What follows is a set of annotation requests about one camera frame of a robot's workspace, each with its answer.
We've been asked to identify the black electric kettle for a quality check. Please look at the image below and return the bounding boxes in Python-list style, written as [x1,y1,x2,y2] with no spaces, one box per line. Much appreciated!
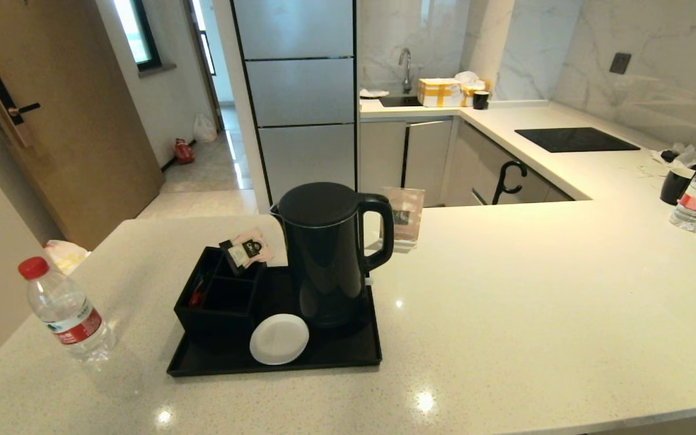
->
[269,182,396,330]

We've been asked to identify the pink tea sachet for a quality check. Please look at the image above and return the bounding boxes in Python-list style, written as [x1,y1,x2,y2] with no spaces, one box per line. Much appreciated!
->
[219,228,275,277]

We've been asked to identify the acrylic WiFi QR sign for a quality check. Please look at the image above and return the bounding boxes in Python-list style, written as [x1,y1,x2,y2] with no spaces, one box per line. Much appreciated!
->
[380,185,426,251]

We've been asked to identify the white sink cabinet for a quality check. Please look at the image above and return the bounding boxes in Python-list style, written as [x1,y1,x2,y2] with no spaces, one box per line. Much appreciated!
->
[359,118,454,207]

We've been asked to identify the dark sink basin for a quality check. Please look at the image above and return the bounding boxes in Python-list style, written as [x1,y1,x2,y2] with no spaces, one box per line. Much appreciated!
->
[378,94,424,108]

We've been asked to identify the silver refrigerator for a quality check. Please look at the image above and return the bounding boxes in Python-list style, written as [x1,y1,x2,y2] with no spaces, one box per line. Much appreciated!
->
[230,0,358,213]

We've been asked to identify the black rectangular serving tray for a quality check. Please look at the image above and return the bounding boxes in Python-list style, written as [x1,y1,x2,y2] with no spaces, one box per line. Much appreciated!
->
[167,263,383,378]

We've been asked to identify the grey counter base cabinets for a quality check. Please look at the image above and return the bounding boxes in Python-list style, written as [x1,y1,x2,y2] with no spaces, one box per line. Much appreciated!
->
[445,118,575,206]

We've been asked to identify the yellow striped white box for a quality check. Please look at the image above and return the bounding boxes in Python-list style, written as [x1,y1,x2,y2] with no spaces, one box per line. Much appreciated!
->
[417,77,465,108]

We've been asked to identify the chrome faucet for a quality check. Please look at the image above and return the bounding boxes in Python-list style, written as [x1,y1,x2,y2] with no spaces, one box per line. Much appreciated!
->
[399,47,414,94]

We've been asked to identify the black compartment organizer box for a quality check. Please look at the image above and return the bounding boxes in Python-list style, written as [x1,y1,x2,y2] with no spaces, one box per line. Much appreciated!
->
[173,245,267,340]

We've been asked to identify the black induction cooktop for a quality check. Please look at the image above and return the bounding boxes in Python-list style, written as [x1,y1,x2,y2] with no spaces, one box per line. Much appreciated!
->
[515,126,642,153]

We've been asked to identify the dark framed window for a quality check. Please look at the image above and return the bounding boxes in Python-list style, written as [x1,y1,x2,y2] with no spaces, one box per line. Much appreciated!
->
[112,0,160,71]

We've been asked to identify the brown wooden door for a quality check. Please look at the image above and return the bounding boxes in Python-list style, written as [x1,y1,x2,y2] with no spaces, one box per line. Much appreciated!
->
[0,0,164,251]

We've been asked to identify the yellow white plastic bag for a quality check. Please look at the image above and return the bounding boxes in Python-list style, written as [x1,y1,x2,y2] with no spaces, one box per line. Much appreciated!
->
[45,239,90,274]

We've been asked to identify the black mug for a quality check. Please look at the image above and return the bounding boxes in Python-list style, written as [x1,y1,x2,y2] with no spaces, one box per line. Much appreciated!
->
[660,167,696,205]

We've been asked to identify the crumpled clear plastic wrapper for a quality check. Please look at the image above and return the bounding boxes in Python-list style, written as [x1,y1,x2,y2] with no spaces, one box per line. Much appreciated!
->
[650,143,696,170]

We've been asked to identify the black curved hook handle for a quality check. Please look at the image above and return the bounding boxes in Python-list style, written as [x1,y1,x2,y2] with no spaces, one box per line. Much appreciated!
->
[492,159,529,205]

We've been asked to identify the black door lock handle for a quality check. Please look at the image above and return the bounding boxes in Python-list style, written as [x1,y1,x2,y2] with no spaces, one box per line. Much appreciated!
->
[0,74,41,149]

